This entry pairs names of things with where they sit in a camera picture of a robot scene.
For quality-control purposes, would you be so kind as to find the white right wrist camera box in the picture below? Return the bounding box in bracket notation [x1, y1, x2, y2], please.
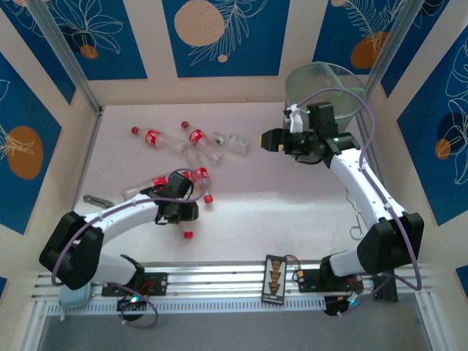
[284, 104, 305, 133]

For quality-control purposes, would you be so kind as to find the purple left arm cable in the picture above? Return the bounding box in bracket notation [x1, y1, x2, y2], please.
[50, 167, 206, 329]

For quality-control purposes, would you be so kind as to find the translucent grey round bin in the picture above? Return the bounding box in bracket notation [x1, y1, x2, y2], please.
[284, 61, 367, 129]

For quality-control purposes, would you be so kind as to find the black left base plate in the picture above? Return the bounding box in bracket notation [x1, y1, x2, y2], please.
[101, 272, 168, 297]

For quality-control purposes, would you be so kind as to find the aluminium side rail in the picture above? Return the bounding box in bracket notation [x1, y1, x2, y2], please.
[53, 109, 104, 271]
[356, 109, 411, 263]

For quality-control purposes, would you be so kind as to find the black slotted bracket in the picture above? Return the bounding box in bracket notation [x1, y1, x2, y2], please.
[372, 277, 398, 303]

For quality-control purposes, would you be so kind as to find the cola bottle red label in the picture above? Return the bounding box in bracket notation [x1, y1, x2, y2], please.
[130, 126, 186, 154]
[192, 167, 215, 205]
[122, 175, 171, 195]
[180, 121, 224, 166]

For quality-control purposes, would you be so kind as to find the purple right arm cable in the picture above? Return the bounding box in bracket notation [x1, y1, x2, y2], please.
[298, 86, 423, 317]

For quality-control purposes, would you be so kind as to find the grey metal tool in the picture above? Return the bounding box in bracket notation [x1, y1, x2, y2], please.
[83, 194, 113, 209]

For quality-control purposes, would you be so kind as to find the white slotted cable duct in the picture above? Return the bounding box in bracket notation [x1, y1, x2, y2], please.
[47, 296, 327, 317]

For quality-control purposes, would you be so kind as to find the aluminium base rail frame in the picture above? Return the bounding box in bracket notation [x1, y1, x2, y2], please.
[31, 259, 436, 305]

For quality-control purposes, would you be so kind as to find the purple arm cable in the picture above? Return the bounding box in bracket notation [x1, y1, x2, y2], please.
[50, 167, 206, 329]
[298, 86, 423, 317]

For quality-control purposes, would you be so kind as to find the left controller board green light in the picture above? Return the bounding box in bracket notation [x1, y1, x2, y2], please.
[116, 290, 148, 312]

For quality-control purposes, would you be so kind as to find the black power distribution board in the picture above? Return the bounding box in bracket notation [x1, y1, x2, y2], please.
[262, 254, 286, 304]

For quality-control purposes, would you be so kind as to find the light blue pad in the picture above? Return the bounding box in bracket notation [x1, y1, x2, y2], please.
[58, 283, 91, 306]

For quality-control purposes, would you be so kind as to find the right controller board green light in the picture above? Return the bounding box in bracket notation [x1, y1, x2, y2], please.
[324, 295, 358, 317]

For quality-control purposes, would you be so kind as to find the controller board green light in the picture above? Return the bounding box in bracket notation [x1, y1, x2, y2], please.
[324, 295, 358, 317]
[116, 290, 148, 312]

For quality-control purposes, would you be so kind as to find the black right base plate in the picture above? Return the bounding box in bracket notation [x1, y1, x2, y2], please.
[298, 268, 363, 293]

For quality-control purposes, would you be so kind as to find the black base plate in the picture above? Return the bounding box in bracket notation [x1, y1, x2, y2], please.
[101, 272, 168, 297]
[298, 268, 363, 293]

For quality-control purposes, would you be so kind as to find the aluminium corner post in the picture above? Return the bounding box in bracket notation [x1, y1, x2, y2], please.
[26, 0, 102, 115]
[364, 0, 427, 97]

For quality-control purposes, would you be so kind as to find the clear rectangular plastic bottle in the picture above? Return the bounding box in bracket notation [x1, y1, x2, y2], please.
[225, 133, 252, 158]

